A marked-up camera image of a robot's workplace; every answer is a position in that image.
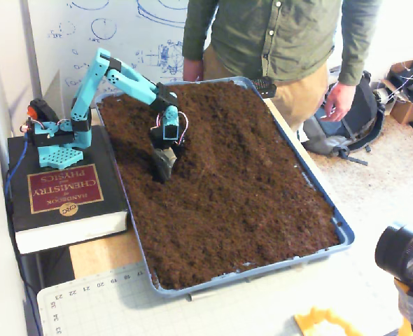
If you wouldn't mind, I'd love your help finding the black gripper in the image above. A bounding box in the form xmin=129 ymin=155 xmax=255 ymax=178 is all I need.
xmin=148 ymin=126 xmax=185 ymax=184

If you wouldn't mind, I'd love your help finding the brown soil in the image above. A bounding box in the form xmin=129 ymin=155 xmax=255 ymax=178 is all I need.
xmin=97 ymin=80 xmax=341 ymax=291

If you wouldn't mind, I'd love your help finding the person right forearm green sleeve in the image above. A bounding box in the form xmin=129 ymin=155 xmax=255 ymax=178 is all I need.
xmin=181 ymin=0 xmax=221 ymax=62

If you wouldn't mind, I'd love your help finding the teal five-joint robot arm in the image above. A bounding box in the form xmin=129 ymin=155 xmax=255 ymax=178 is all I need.
xmin=26 ymin=48 xmax=180 ymax=168

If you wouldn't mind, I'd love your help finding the person left forearm green sleeve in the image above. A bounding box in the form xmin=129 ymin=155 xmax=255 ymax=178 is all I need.
xmin=337 ymin=0 xmax=382 ymax=87

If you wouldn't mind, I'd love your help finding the person right hand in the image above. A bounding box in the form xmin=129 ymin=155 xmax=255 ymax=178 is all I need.
xmin=182 ymin=57 xmax=204 ymax=83

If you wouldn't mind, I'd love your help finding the person left hand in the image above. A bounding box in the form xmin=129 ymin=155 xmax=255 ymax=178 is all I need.
xmin=323 ymin=81 xmax=356 ymax=123

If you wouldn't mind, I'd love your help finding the black chemistry physics handbook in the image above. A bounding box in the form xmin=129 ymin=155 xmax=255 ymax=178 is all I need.
xmin=6 ymin=124 xmax=130 ymax=255

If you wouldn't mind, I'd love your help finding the black perforated box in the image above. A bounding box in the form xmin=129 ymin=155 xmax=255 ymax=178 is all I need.
xmin=251 ymin=76 xmax=277 ymax=99

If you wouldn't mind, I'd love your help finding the black round device orange face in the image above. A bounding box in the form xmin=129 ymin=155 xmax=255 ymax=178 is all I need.
xmin=27 ymin=99 xmax=59 ymax=123

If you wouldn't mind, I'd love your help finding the grey metal bar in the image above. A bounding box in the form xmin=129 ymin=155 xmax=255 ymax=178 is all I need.
xmin=187 ymin=292 xmax=216 ymax=302

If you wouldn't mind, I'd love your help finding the whiteboard with blue drawings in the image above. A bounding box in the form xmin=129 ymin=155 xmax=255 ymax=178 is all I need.
xmin=27 ymin=0 xmax=221 ymax=116

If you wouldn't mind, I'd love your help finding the white grid cutting mat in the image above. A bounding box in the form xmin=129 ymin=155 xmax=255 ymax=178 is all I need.
xmin=36 ymin=260 xmax=403 ymax=336

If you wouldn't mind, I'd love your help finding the person body green shirt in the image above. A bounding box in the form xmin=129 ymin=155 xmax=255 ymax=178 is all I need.
xmin=202 ymin=0 xmax=344 ymax=132

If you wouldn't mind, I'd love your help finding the grey black backpack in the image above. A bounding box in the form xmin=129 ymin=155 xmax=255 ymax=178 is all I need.
xmin=302 ymin=68 xmax=386 ymax=167

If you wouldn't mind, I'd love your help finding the blue plastic tray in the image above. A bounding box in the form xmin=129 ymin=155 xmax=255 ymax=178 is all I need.
xmin=94 ymin=76 xmax=356 ymax=299

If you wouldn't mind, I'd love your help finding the brown cardboard box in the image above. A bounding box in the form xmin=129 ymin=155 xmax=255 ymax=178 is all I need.
xmin=379 ymin=57 xmax=413 ymax=125

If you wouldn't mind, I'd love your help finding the white red wrist servo cable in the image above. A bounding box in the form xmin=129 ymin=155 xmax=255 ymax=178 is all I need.
xmin=156 ymin=111 xmax=190 ymax=146

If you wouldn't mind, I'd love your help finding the blue cable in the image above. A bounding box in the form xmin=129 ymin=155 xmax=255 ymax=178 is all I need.
xmin=3 ymin=138 xmax=43 ymax=336

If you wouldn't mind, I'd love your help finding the yellow plastic bracket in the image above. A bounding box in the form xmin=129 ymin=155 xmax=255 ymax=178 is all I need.
xmin=293 ymin=307 xmax=365 ymax=336

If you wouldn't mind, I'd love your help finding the black round camera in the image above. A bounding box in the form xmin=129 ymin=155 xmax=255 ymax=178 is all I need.
xmin=374 ymin=222 xmax=413 ymax=284

